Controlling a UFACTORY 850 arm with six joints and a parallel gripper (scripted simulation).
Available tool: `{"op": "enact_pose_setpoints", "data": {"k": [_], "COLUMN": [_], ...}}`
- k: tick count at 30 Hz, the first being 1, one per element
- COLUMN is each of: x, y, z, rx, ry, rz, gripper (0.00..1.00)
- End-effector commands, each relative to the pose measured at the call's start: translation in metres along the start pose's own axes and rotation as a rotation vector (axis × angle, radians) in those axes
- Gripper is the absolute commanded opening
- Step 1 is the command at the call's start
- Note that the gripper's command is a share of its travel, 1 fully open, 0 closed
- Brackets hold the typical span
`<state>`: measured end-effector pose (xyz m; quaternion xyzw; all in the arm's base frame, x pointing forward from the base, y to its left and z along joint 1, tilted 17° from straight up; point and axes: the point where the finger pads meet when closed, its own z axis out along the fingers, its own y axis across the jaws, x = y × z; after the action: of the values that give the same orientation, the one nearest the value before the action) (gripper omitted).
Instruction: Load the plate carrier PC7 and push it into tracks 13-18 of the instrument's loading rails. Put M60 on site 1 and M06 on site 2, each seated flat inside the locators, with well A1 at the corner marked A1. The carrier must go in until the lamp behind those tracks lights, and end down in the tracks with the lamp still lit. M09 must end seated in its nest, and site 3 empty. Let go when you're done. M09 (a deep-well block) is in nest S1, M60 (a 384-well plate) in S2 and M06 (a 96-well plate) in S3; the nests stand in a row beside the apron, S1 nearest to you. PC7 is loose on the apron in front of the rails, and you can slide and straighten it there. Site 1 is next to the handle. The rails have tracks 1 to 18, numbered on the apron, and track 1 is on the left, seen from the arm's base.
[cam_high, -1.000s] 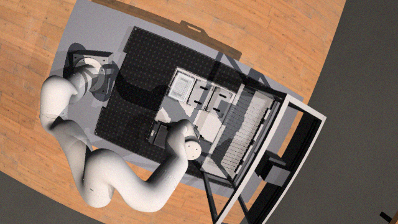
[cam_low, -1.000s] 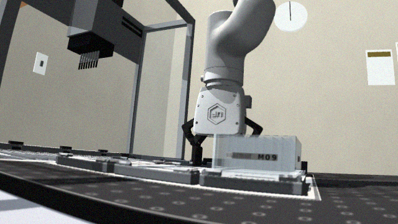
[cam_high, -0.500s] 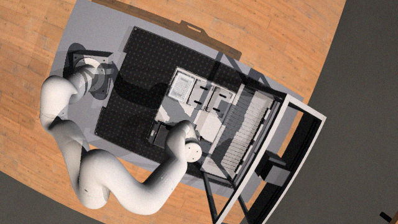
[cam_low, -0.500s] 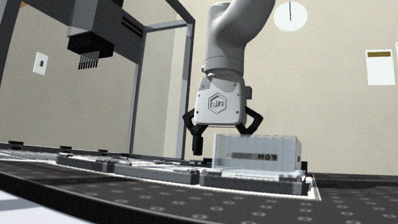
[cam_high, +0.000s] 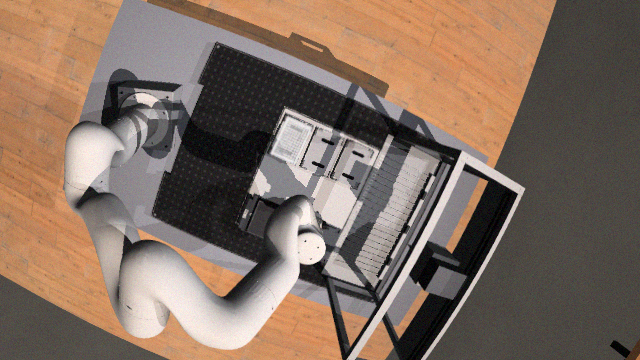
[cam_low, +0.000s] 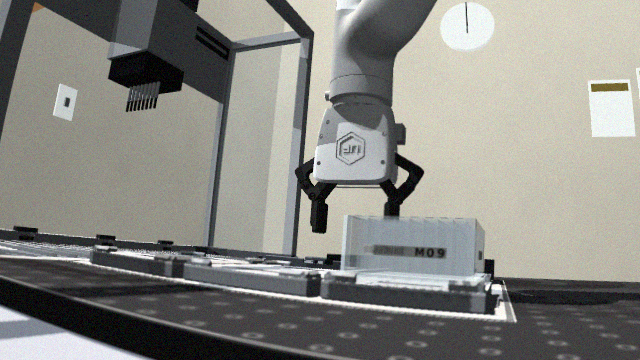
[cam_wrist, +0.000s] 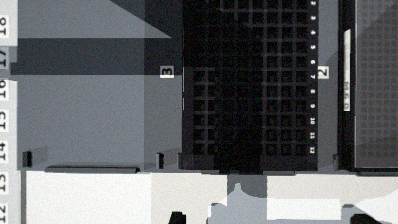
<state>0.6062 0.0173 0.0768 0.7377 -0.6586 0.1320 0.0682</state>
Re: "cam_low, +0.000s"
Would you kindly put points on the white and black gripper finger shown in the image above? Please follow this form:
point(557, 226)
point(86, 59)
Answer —
point(317, 194)
point(396, 197)

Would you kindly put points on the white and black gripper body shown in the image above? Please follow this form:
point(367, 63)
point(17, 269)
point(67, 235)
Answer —
point(352, 148)

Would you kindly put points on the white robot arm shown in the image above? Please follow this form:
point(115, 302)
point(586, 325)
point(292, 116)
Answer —
point(366, 42)

